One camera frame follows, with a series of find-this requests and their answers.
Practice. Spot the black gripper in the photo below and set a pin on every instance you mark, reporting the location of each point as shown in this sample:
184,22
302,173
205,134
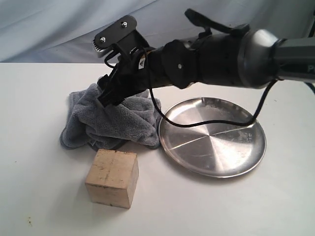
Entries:
129,77

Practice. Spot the grey fleece towel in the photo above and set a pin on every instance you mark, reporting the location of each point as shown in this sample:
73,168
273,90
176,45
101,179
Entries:
110,127

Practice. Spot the wooden cube block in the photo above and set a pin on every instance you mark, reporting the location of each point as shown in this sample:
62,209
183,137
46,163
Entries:
112,178

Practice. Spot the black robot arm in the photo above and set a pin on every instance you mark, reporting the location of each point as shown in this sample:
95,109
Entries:
249,59

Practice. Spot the grey backdrop cloth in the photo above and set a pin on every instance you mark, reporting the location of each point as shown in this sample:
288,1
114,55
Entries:
61,31

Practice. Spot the round stainless steel plate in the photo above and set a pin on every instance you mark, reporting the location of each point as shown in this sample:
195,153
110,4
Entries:
214,150

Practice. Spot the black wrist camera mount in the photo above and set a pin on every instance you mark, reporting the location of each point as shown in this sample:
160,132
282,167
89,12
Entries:
121,37

